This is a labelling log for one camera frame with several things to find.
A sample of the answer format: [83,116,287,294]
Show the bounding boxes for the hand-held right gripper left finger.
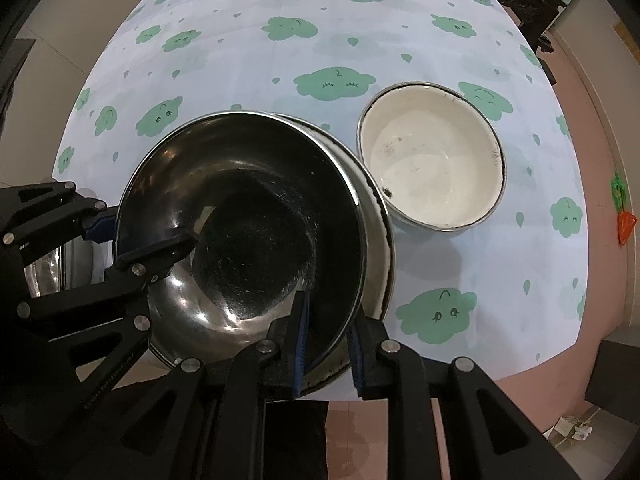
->
[80,290,313,480]

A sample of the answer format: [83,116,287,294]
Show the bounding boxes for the white enamel bowl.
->
[356,82,507,232]

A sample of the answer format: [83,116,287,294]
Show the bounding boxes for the large stainless steel bowl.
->
[22,237,98,301]

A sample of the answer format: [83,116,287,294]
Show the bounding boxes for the medium stainless steel bowl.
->
[114,112,363,368]

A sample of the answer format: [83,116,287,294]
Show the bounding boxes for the crumpled paper packaging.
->
[547,412,598,446]

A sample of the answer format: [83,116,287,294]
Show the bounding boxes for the green cloud printed tablecloth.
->
[52,0,588,401]

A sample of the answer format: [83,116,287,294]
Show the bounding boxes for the steel bowl underneath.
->
[150,112,398,403]

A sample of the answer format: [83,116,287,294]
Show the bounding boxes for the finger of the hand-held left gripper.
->
[15,232,199,346]
[0,182,120,261]

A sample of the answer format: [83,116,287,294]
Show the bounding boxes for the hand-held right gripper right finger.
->
[349,312,571,480]

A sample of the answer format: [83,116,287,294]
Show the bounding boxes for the orange carrot toy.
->
[609,171,640,247]

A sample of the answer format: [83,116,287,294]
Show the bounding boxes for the dark box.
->
[585,339,640,413]

